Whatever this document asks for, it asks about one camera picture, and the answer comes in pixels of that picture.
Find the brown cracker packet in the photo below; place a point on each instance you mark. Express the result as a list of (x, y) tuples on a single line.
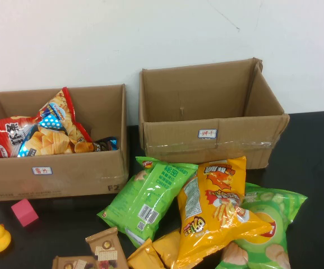
[(103, 241), (64, 263)]

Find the dark brown snack bag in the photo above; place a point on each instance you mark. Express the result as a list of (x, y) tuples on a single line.
[(104, 145)]

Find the orange fries snack bag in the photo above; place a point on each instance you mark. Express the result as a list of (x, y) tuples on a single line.
[(207, 224)]

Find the taped empty cardboard box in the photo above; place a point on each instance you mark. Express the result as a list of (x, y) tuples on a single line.
[(178, 134)]

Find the green chips bag with barcode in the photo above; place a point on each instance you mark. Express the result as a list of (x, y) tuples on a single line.
[(139, 196)]

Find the cardboard box with F2 print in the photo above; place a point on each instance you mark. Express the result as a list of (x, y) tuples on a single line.
[(75, 173)]

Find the red-edged corn chips bag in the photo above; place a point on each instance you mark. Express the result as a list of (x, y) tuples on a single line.
[(64, 112)]

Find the blue polka dot chips bag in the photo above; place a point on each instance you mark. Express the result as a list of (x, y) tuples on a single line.
[(50, 143)]

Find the green cucumber potato chips bag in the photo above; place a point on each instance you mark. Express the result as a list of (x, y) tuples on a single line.
[(274, 213)]

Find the pink cube block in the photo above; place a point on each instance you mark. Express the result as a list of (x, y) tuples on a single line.
[(24, 214)]

